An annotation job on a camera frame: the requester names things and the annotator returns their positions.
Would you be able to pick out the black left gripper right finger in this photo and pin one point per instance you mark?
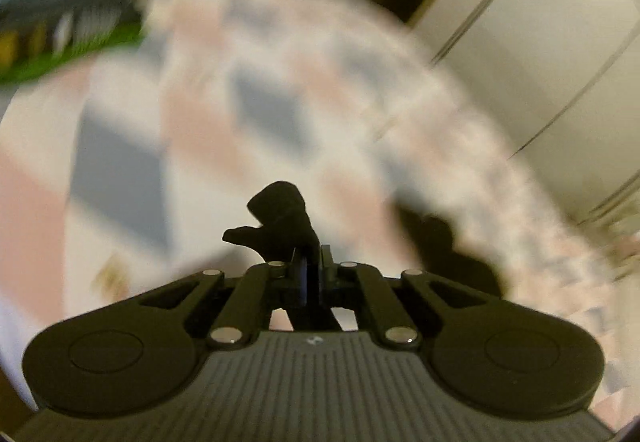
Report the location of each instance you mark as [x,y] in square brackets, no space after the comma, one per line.
[426,340]

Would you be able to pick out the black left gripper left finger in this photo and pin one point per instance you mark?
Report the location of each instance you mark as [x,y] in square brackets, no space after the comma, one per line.
[139,352]

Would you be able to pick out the black trousers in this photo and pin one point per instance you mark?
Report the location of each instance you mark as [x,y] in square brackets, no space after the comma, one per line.
[285,234]

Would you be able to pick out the folded blue green clothes stack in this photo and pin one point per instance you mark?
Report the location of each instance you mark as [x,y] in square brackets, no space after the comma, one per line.
[38,36]

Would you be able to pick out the pastel checkered quilt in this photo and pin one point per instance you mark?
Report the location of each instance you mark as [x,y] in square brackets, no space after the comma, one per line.
[121,170]

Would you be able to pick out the white wardrobe doors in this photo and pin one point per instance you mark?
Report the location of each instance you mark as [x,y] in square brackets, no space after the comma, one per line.
[562,77]

